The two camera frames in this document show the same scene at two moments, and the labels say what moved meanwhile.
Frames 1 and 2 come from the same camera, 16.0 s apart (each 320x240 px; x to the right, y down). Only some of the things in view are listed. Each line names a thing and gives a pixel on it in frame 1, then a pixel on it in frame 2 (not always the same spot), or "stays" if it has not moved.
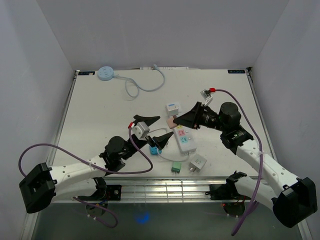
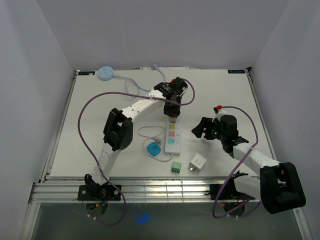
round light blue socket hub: (105, 73) stays
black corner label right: (236, 71) stays
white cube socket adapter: (197, 163) stays
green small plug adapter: (176, 167) stays
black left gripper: (159, 141) -> (175, 111)
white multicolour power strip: (184, 136) -> (173, 135)
